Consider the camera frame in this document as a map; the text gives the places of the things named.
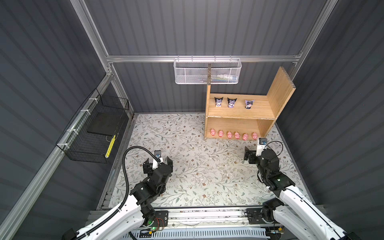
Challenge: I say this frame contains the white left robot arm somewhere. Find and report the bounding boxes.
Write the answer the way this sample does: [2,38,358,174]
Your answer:
[62,158,173,240]

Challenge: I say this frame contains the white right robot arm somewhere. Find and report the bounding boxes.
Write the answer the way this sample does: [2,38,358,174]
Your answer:
[244,146,360,240]

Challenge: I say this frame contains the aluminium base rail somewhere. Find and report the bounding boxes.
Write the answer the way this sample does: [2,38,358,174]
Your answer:
[86,205,331,230]

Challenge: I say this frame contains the wooden shelf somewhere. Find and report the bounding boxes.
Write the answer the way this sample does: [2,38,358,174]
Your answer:
[204,67,296,140]

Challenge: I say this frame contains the black corrugated cable conduit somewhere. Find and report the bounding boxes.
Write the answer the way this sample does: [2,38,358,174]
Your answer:
[74,145,160,240]

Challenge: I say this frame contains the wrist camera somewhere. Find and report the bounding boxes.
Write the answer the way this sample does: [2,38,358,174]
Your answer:
[152,150,163,170]
[256,138,268,156]

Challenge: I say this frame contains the purple black cat figurine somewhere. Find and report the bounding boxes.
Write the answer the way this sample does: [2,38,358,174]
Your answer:
[214,97,224,108]
[245,100,254,110]
[228,98,237,108]

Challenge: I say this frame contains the white vented cover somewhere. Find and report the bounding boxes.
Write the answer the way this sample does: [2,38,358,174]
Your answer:
[132,227,271,240]

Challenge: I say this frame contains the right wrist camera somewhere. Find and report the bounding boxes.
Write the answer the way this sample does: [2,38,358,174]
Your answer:
[256,138,268,156]

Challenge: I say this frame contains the yellow marker pen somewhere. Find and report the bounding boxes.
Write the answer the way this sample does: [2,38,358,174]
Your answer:
[105,135,116,159]

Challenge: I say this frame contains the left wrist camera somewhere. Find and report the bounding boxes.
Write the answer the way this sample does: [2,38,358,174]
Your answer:
[152,150,163,170]

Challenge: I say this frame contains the black wire basket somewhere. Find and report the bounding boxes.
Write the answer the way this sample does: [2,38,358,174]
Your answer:
[57,91,130,164]

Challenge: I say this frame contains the white wire mesh basket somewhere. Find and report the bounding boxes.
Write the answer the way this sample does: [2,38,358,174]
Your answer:
[173,58,242,85]

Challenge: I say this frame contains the items in mesh basket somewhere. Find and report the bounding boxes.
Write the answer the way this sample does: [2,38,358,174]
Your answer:
[197,75,239,84]

